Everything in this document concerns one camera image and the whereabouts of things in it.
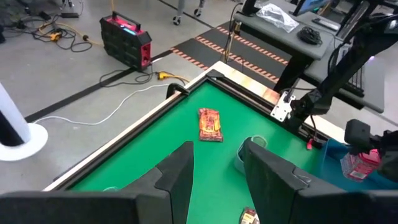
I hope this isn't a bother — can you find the black floor cable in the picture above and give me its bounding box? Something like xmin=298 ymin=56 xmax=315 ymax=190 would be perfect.
xmin=29 ymin=18 xmax=94 ymax=53
xmin=98 ymin=63 xmax=156 ymax=88

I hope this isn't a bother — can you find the white floor cable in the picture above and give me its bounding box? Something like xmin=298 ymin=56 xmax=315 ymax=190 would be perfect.
xmin=30 ymin=83 xmax=171 ymax=126

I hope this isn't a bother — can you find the backlit keyboard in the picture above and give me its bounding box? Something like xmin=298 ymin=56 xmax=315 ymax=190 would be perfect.
xmin=337 ymin=63 xmax=365 ymax=98

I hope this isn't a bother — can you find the dark blue plastic bin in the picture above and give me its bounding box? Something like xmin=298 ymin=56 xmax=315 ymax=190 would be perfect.
xmin=318 ymin=138 xmax=398 ymax=191

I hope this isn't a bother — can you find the striped hazard floor mat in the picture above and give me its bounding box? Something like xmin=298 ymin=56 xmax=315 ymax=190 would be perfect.
xmin=169 ymin=21 xmax=293 ymax=91

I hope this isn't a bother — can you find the yellow extension cable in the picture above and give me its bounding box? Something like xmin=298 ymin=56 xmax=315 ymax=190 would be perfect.
xmin=155 ymin=70 xmax=191 ymax=85

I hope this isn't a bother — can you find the coiled black cable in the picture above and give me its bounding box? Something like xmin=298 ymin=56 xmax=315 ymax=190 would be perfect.
xmin=297 ymin=26 xmax=324 ymax=46

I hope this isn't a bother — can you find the black flat device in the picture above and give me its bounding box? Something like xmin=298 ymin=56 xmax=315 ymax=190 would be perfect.
xmin=311 ymin=17 xmax=341 ymax=32

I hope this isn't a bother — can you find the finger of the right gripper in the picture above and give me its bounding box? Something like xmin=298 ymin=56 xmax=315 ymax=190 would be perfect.
xmin=377 ymin=146 xmax=398 ymax=184

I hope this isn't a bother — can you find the dull blue-grey small basket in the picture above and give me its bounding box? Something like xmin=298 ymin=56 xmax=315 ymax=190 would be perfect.
xmin=233 ymin=134 xmax=269 ymax=175

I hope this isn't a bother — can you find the black monitor stand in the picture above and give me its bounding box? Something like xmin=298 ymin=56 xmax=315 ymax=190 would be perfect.
xmin=241 ymin=0 xmax=259 ymax=17

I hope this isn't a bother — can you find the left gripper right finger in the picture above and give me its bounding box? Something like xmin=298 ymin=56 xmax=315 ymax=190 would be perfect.
xmin=241 ymin=138 xmax=343 ymax=224

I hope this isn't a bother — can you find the grey keyboard desk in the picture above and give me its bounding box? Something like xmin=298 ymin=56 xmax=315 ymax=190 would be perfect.
xmin=303 ymin=46 xmax=388 ymax=114

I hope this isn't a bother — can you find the tablet screen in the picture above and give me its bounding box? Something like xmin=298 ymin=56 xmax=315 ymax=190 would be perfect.
xmin=292 ymin=0 xmax=331 ymax=17

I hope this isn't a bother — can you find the yellow cable with orange plug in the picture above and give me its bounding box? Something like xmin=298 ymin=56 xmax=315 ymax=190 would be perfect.
xmin=36 ymin=21 xmax=105 ymax=47

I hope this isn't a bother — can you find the green table mat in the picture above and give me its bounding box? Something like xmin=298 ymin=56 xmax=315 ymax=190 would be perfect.
xmin=70 ymin=81 xmax=324 ymax=224

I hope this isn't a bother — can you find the orange spice packet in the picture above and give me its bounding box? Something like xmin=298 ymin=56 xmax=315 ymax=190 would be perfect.
xmin=197 ymin=107 xmax=224 ymax=143

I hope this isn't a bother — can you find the clear plastic bag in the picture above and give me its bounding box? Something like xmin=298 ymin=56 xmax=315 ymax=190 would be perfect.
xmin=255 ymin=2 xmax=300 ymax=34

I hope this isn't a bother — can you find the red and black power station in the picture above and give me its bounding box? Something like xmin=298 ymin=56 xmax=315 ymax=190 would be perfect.
xmin=98 ymin=10 xmax=153 ymax=72

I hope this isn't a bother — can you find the black metal table frame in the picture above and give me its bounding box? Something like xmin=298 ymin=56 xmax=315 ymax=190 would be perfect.
xmin=43 ymin=68 xmax=330 ymax=192

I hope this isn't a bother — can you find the silver mounting bracket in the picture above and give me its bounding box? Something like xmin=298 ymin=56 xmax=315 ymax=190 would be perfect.
xmin=269 ymin=91 xmax=297 ymax=123

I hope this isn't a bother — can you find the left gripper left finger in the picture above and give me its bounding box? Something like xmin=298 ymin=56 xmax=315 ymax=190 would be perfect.
xmin=123 ymin=141 xmax=195 ymax=224

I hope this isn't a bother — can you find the white pole with round base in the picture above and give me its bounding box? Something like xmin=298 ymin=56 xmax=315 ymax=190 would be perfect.
xmin=0 ymin=81 xmax=49 ymax=162

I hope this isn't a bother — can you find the black desk leg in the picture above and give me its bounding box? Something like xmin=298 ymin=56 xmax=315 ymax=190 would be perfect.
xmin=273 ymin=55 xmax=315 ymax=94

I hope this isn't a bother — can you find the black table clamp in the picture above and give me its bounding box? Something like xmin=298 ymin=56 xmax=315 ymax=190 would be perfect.
xmin=165 ymin=82 xmax=190 ymax=100

